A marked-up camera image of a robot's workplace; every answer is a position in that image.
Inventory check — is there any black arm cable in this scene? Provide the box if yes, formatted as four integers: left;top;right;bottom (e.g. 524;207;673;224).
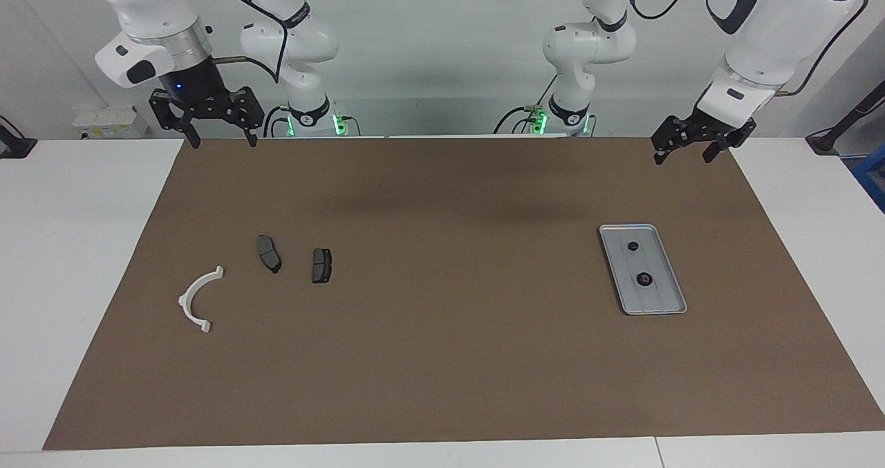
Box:
619;0;869;100
207;0;306;86

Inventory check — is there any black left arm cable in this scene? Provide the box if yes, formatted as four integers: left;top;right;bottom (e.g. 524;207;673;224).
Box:
619;0;869;100

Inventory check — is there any silver metal tray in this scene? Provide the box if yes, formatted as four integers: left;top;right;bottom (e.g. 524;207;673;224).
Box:
598;223;689;316

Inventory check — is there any long dark brake pad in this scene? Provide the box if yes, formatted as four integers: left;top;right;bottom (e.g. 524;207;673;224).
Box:
257;234;283;276

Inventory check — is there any black clamp mount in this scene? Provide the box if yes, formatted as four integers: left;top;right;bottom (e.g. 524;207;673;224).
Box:
0;114;37;160

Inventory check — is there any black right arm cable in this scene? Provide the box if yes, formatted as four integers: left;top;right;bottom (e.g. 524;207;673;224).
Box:
207;0;306;86

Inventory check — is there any short dark brake pad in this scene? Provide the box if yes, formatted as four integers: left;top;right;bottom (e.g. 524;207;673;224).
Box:
311;247;334;285

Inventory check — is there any white wall box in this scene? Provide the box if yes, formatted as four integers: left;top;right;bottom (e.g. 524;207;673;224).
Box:
73;105;150;140

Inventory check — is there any blue crate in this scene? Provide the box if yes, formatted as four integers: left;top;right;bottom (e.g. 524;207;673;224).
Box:
852;147;885;213

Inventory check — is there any brown table mat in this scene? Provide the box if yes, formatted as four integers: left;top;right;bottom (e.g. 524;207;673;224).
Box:
43;136;885;451

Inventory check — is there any white semicircular bracket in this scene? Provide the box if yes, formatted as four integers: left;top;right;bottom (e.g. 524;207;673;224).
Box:
178;265;225;335

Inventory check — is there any black base cable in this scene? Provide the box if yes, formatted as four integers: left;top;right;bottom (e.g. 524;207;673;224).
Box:
264;105;292;138
494;74;558;135

